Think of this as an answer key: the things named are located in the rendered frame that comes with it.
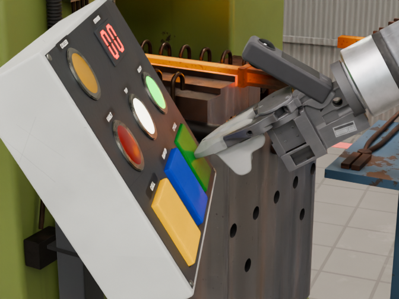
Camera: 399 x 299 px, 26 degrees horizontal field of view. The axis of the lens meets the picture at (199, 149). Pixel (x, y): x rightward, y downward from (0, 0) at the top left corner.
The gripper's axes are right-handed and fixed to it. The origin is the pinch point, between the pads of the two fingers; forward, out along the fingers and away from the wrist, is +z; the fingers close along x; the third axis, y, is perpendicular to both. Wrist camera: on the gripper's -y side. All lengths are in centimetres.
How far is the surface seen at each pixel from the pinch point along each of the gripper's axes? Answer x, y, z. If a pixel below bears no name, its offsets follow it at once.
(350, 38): 77, 14, -20
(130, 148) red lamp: -20.8, -8.5, 1.2
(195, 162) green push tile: -1.6, 1.2, 1.2
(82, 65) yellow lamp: -19.9, -17.9, 1.2
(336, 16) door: 325, 57, -12
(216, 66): 47.3, 0.6, 1.8
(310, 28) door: 329, 56, 2
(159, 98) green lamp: -0.7, -7.9, 1.2
